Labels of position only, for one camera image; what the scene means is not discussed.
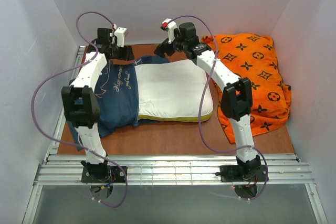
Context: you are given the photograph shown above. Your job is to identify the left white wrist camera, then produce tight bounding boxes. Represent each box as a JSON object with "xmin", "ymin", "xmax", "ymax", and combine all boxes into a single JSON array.
[{"xmin": 113, "ymin": 27, "xmax": 128, "ymax": 48}]

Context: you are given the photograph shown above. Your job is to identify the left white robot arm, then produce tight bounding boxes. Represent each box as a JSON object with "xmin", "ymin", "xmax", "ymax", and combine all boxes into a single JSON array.
[{"xmin": 61, "ymin": 26, "xmax": 134, "ymax": 167}]

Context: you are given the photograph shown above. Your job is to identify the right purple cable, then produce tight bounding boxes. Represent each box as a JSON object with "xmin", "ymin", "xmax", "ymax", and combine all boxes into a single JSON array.
[{"xmin": 167, "ymin": 15, "xmax": 269, "ymax": 201}]

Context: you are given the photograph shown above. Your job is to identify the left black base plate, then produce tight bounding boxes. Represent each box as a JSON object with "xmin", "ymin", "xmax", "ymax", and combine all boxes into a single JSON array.
[{"xmin": 80, "ymin": 166, "xmax": 125, "ymax": 183}]

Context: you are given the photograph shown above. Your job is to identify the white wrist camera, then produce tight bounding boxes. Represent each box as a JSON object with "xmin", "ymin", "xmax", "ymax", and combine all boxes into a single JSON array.
[
  {"xmin": 113, "ymin": 27, "xmax": 128, "ymax": 48},
  {"xmin": 161, "ymin": 18, "xmax": 177, "ymax": 44}
]

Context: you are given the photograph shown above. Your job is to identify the purple cable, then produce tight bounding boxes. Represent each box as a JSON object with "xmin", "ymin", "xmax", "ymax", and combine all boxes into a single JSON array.
[
  {"xmin": 30, "ymin": 12, "xmax": 129, "ymax": 208},
  {"xmin": 167, "ymin": 15, "xmax": 269, "ymax": 201}
]

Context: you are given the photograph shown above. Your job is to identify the white pillow yellow edge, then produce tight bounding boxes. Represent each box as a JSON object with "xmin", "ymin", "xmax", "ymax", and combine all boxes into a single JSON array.
[{"xmin": 135, "ymin": 60, "xmax": 213, "ymax": 123}]

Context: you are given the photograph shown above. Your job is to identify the dark blue pillowcase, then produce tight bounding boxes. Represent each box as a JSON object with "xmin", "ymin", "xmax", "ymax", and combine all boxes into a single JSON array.
[{"xmin": 68, "ymin": 55, "xmax": 170, "ymax": 153}]

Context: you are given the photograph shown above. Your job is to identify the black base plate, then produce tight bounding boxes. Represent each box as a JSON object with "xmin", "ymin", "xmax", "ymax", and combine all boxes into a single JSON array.
[
  {"xmin": 215, "ymin": 165, "xmax": 268, "ymax": 182},
  {"xmin": 80, "ymin": 166, "xmax": 125, "ymax": 183}
]

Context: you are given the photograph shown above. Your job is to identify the aluminium rail frame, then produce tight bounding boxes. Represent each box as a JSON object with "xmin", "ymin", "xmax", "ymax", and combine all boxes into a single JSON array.
[{"xmin": 23, "ymin": 151, "xmax": 328, "ymax": 223}]

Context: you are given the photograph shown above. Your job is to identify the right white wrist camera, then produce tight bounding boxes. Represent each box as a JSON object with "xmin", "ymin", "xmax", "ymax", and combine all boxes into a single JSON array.
[{"xmin": 161, "ymin": 18, "xmax": 177, "ymax": 44}]

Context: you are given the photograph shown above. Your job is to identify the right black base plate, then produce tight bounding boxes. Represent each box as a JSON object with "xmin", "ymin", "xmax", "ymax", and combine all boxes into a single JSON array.
[{"xmin": 215, "ymin": 165, "xmax": 268, "ymax": 182}]

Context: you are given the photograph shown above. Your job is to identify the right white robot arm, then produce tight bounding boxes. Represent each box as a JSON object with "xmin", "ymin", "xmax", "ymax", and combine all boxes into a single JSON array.
[{"xmin": 155, "ymin": 19, "xmax": 261, "ymax": 179}]

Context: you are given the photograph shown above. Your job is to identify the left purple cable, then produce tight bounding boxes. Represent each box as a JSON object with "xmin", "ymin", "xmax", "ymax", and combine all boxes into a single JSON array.
[{"xmin": 30, "ymin": 12, "xmax": 129, "ymax": 208}]

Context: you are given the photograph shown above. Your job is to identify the orange patterned blanket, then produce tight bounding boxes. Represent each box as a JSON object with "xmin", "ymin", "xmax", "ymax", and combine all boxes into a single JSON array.
[{"xmin": 202, "ymin": 33, "xmax": 291, "ymax": 136}]

